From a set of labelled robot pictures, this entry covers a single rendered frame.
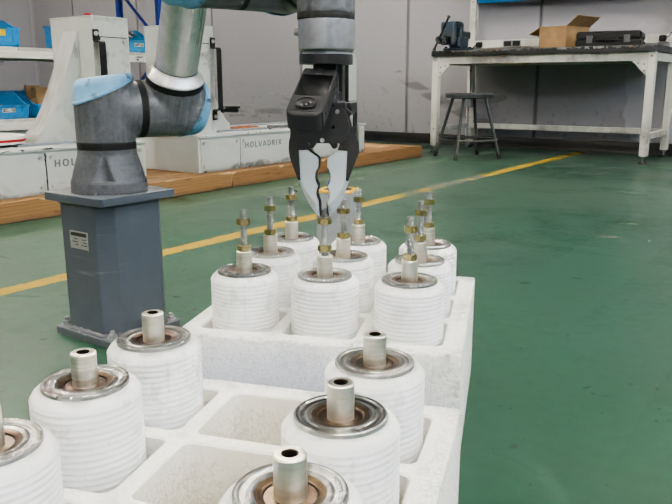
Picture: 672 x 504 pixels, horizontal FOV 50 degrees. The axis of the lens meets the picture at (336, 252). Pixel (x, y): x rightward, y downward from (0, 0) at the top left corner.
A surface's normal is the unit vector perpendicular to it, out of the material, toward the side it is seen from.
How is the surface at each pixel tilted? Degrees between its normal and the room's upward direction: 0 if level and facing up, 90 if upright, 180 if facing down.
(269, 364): 90
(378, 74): 90
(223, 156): 90
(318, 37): 90
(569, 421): 0
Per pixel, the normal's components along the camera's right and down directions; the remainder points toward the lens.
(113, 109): 0.52, 0.19
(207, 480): -0.28, 0.22
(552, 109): -0.58, 0.18
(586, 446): 0.00, -0.97
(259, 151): 0.82, 0.13
